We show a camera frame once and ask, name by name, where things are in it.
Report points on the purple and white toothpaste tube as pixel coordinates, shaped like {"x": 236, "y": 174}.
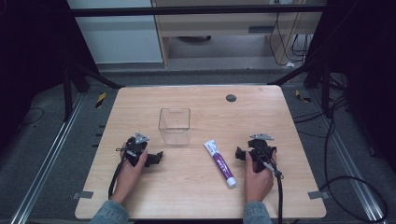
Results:
{"x": 221, "y": 163}

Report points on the dark curtain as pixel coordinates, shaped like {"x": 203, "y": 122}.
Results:
{"x": 31, "y": 62}
{"x": 367, "y": 77}

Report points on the black horizontal frame bar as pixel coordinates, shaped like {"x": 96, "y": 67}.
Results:
{"x": 186, "y": 11}

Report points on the grey table bracket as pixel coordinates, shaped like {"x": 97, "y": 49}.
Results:
{"x": 318, "y": 195}
{"x": 82, "y": 194}

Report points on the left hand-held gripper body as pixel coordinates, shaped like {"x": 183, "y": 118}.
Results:
{"x": 134, "y": 146}

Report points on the white cabinet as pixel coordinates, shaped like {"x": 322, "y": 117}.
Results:
{"x": 118, "y": 40}

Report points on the person's left hand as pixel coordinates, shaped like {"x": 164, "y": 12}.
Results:
{"x": 127, "y": 179}

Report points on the grey round table grommet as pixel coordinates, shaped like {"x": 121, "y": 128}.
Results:
{"x": 231, "y": 98}

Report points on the clear plastic container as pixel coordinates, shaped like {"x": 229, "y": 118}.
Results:
{"x": 174, "y": 127}

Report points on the person's right hand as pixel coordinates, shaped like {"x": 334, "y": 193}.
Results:
{"x": 258, "y": 185}

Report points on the light wooden desk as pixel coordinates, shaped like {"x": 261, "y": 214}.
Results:
{"x": 218, "y": 23}

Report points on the silver metal floor rail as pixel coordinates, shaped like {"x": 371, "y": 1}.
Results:
{"x": 348, "y": 168}
{"x": 46, "y": 168}

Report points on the black metal stand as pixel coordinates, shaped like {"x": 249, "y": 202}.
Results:
{"x": 326, "y": 90}
{"x": 67, "y": 93}

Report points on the yellow and black tape strip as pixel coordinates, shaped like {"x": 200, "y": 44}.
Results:
{"x": 302, "y": 97}
{"x": 100, "y": 100}

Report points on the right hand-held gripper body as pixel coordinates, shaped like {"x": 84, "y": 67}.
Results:
{"x": 261, "y": 149}

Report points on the white plug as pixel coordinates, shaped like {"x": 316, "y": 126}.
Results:
{"x": 290, "y": 64}

